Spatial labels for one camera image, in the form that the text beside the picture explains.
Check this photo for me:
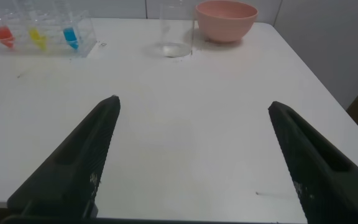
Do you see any test tube with blue pigment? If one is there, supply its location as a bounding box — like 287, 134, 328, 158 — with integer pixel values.
54, 0, 80, 50

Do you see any test tube with red pigment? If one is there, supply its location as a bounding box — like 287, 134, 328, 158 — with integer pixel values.
0, 0, 16, 49

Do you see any clear acrylic test tube rack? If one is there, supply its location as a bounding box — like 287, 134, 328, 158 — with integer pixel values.
0, 0, 98, 58

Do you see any clear glass beaker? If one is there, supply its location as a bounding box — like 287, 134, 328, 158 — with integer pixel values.
157, 1, 196, 59

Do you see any test tube with yellow pigment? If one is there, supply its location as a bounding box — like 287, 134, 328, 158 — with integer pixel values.
19, 0, 48, 52

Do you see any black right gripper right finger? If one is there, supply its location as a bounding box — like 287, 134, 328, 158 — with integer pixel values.
268, 101, 358, 224

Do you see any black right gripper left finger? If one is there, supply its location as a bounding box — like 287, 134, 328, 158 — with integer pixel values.
7, 95, 121, 220

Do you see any pink bowl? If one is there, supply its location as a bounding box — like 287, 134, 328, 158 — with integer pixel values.
195, 0, 259, 44

